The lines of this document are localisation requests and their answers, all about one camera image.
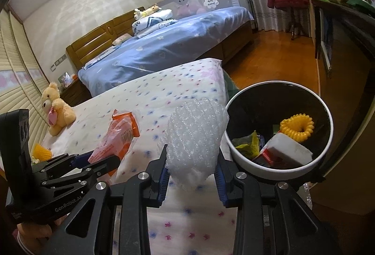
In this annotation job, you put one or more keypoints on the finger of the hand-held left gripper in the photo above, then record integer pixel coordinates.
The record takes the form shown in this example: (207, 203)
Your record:
(108, 162)
(80, 160)

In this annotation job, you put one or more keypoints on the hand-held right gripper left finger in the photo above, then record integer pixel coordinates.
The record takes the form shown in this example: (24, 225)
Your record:
(162, 183)

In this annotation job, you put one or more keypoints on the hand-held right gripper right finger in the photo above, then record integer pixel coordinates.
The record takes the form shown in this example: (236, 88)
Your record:
(219, 186)

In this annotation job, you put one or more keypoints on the orange snack packet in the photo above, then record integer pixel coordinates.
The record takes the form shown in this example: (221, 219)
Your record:
(117, 135)

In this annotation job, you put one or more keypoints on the yellow snack wrapper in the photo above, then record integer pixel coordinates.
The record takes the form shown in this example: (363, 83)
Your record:
(249, 146)

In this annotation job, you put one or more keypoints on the white bubble wrap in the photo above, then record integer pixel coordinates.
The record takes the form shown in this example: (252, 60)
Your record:
(196, 138)

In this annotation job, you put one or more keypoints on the red snack wrapper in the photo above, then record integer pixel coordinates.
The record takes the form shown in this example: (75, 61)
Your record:
(268, 157)

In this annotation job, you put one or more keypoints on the white foam block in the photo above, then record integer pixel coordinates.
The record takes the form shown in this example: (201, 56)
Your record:
(290, 152)

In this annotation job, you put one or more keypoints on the green carton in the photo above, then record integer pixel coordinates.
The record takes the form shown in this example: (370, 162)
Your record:
(276, 129)

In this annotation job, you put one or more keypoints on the black bin with white rim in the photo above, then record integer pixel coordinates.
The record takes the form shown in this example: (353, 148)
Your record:
(257, 105)

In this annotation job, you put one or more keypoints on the person's left hand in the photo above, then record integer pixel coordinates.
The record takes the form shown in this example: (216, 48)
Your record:
(32, 233)

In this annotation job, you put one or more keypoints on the beige teddy bear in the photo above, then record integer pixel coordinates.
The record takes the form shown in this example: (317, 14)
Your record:
(60, 111)

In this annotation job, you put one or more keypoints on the wooden nightstand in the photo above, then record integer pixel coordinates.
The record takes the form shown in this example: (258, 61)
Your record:
(76, 94)

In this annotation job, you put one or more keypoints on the cream window blinds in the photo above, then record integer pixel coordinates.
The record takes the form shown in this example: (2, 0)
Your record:
(17, 67)

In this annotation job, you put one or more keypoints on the white floral bedsheet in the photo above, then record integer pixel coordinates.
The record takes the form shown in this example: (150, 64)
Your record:
(164, 88)

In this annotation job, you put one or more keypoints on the bed with blue blanket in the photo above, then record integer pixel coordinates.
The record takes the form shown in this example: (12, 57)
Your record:
(164, 50)
(93, 41)

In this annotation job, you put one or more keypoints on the small pink pillow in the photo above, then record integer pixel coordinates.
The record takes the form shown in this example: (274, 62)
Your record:
(121, 39)

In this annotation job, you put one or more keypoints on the yellow and white plush toy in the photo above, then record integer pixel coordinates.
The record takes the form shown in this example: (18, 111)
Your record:
(146, 11)

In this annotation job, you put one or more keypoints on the white radiator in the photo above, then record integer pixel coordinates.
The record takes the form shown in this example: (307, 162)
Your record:
(249, 12)

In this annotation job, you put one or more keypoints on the dark wooden desk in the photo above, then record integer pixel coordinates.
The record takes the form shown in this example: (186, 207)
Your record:
(351, 38)

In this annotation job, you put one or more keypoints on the green flat item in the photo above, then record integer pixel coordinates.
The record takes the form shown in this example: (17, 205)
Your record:
(360, 4)

